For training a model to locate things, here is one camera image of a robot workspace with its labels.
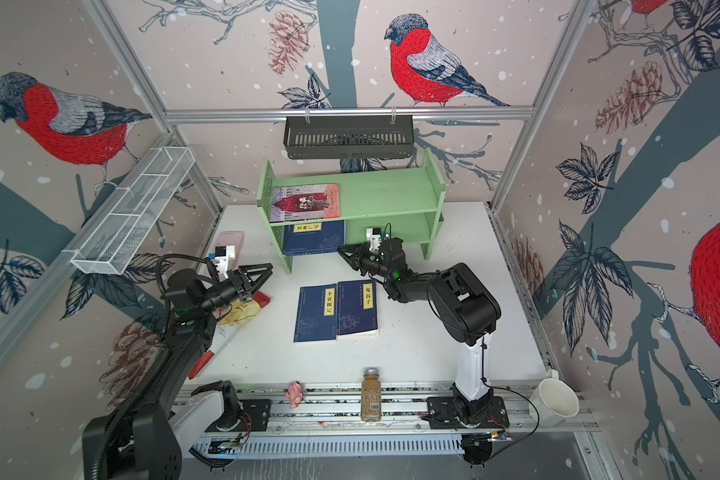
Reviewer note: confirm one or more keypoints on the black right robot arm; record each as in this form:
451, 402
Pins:
465, 307

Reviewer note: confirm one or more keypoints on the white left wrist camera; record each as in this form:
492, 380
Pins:
224, 259

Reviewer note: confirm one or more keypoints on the red snack bag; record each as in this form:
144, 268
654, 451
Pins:
238, 315

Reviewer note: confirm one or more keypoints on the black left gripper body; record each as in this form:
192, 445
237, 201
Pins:
233, 284

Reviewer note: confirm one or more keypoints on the white wire mesh basket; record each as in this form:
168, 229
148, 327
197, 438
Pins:
116, 239

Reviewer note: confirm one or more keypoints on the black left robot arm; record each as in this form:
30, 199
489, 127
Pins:
138, 440

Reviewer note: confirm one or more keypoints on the green wooden shelf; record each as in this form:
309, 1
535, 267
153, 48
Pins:
410, 201

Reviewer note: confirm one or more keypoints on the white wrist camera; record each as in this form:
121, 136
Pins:
374, 237
224, 259

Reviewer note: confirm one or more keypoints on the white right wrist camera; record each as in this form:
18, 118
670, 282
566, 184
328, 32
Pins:
374, 237

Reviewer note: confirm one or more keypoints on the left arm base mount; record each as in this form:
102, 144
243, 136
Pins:
236, 415

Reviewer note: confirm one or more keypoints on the black hanging basket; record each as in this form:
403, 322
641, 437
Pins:
349, 137

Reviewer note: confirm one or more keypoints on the blue book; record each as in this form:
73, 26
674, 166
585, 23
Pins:
357, 308
316, 318
313, 238

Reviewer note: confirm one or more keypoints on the pink small toy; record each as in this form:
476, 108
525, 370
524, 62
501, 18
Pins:
294, 394

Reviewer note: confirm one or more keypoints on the pink Hamlet book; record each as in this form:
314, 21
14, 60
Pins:
306, 202

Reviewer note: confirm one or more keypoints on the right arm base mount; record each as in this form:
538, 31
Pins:
488, 411

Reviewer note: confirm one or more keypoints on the aluminium rail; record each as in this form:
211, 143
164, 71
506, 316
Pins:
335, 409

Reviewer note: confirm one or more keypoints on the spice jar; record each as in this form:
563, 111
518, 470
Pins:
371, 396

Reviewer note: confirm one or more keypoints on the white cup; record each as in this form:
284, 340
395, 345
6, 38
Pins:
553, 402

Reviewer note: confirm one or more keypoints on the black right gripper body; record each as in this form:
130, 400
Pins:
375, 262

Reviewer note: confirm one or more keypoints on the pink case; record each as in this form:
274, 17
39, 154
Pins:
231, 238

